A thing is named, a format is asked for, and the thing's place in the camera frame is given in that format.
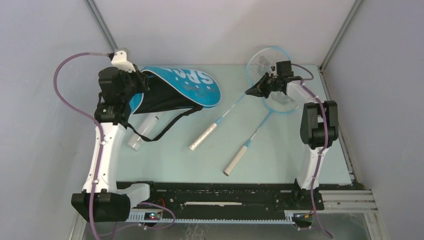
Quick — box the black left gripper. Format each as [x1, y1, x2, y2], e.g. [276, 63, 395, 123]
[120, 63, 150, 102]

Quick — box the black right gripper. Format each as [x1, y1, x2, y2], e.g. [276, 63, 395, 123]
[246, 72, 282, 99]

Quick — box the blue racket bag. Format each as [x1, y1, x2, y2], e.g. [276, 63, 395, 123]
[129, 66, 222, 114]

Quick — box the white shuttlecock tube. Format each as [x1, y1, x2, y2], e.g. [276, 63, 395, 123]
[127, 112, 163, 151]

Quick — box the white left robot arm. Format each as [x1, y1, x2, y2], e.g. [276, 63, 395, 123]
[71, 66, 158, 223]

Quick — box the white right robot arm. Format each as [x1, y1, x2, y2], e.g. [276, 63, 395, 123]
[244, 60, 339, 209]

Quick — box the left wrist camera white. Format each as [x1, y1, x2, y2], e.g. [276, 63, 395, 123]
[111, 48, 136, 73]

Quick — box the black bag strap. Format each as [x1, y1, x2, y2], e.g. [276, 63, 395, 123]
[125, 105, 205, 143]

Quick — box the aluminium frame post left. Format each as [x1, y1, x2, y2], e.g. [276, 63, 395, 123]
[84, 0, 118, 51]

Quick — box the aluminium frame post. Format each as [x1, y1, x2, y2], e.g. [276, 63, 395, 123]
[84, 0, 118, 51]
[320, 0, 365, 71]

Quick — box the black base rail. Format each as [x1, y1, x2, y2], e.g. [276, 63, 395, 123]
[117, 180, 324, 221]

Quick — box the aluminium frame post right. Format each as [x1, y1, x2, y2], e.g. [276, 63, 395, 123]
[320, 0, 365, 71]

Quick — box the grey cable duct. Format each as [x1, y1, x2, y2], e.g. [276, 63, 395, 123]
[127, 211, 296, 224]

